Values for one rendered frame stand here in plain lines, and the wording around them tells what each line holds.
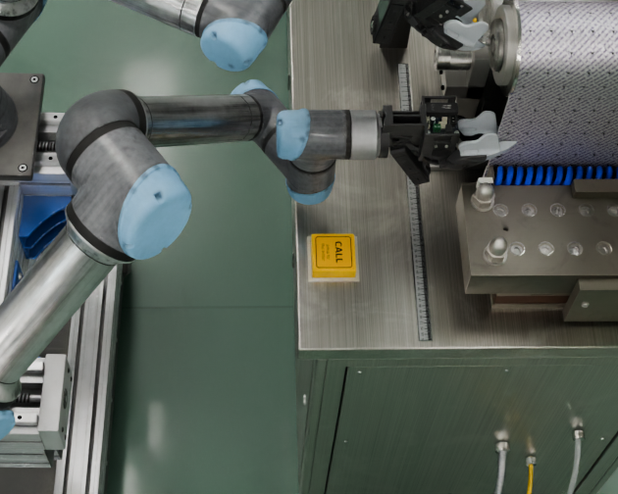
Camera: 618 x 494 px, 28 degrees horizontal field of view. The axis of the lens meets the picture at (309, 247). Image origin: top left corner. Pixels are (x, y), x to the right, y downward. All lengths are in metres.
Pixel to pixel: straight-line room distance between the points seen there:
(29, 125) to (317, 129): 0.63
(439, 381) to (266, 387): 0.87
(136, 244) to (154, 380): 1.30
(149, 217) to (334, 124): 0.38
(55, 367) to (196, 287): 0.96
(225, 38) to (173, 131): 0.25
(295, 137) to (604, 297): 0.53
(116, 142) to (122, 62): 1.74
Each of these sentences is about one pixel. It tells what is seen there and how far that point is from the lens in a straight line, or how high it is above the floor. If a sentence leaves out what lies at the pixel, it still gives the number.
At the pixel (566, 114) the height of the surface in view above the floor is 1.17.
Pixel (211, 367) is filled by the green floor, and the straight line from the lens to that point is 2.89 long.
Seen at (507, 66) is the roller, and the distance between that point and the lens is 1.77.
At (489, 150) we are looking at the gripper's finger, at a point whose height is 1.10.
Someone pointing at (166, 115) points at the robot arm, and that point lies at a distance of 1.78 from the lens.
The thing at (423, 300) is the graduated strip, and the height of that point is 0.90.
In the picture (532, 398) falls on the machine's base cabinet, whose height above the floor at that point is 0.68.
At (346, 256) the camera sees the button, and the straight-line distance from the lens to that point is 1.97.
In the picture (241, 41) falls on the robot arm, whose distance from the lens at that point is 1.59.
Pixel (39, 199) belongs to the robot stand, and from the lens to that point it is 2.33.
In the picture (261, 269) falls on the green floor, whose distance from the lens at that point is 3.00.
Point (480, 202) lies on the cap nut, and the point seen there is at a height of 1.05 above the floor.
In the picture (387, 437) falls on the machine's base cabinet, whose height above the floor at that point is 0.50.
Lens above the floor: 2.64
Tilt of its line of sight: 61 degrees down
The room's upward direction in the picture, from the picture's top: 5 degrees clockwise
